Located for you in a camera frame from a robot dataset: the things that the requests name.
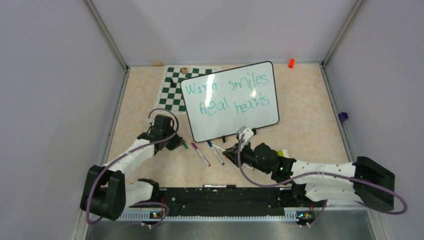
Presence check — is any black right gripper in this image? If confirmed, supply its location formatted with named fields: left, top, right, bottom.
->
left=223, top=138, right=272, bottom=175

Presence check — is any white whiteboard black frame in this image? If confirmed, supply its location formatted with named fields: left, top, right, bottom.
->
left=180, top=61, right=280, bottom=143

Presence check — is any green whiteboard marker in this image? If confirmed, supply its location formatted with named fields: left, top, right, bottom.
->
left=212, top=144, right=226, bottom=152

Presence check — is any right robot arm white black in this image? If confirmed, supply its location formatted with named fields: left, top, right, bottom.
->
left=222, top=143, right=396, bottom=212

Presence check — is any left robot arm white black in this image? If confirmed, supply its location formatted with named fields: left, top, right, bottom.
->
left=79, top=114, right=185, bottom=224

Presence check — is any purple capped marker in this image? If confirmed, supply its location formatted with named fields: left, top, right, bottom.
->
left=191, top=142, right=211, bottom=167

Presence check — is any red capped marker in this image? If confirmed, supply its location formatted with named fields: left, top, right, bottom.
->
left=242, top=163, right=255, bottom=171

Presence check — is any blue capped marker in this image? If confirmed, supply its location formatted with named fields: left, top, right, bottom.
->
left=206, top=140, right=225, bottom=166

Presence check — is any silver marker near base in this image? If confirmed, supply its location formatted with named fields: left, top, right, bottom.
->
left=202, top=184, right=237, bottom=189

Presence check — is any green white chessboard mat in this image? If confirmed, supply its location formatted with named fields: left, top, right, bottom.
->
left=154, top=65, right=222, bottom=115

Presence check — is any green lego brick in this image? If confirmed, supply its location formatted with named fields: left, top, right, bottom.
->
left=277, top=149, right=290, bottom=158

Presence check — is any wooden small block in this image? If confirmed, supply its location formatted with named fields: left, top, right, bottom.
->
left=152, top=61, right=163, bottom=67

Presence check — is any orange small block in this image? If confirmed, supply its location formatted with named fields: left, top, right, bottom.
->
left=287, top=58, right=296, bottom=69

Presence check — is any purple small object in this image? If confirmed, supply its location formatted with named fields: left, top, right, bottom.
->
left=337, top=112, right=349, bottom=123

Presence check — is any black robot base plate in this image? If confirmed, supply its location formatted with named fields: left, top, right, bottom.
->
left=149, top=187, right=325, bottom=218

